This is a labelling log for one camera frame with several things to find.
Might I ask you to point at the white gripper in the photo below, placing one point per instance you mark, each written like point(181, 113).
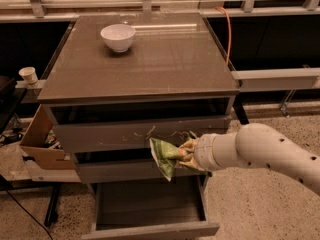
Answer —
point(202, 151)

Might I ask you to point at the green jalapeno chip bag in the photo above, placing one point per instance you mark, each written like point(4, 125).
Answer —
point(168, 159)

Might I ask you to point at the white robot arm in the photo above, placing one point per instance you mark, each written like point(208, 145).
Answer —
point(255, 146)

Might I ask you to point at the grey middle drawer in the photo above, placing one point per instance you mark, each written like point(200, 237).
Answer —
point(115, 167)

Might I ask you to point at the grey open bottom drawer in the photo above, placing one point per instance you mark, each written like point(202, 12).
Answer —
point(153, 209)

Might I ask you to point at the grey drawer cabinet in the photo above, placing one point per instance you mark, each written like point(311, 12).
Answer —
point(175, 68)

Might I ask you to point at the grey top drawer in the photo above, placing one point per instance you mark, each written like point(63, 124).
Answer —
point(122, 135)

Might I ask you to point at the white ceramic bowl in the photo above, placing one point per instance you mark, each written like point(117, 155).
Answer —
point(118, 37)

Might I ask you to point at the cardboard box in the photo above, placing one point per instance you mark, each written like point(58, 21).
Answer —
point(34, 144)

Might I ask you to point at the black stand leg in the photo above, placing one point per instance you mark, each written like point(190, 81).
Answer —
point(51, 214)

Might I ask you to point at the white paper cup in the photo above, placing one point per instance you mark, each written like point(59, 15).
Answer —
point(29, 75)

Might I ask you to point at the grey metal rail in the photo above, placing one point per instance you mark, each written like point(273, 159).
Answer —
point(278, 79)

